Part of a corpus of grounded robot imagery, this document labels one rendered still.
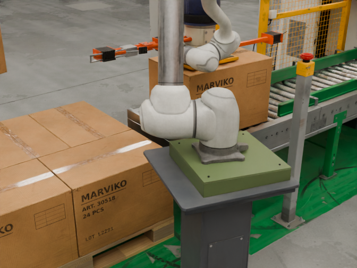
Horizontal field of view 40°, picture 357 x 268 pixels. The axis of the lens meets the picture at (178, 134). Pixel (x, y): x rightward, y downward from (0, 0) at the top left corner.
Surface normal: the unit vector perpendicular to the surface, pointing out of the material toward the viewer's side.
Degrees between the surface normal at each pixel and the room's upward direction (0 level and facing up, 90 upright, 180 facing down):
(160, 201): 90
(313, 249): 0
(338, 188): 0
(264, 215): 0
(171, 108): 70
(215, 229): 90
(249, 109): 90
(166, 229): 90
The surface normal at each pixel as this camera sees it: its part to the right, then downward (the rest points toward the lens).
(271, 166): 0.02, -0.91
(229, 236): 0.36, 0.39
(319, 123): 0.62, 0.33
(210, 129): 0.00, 0.43
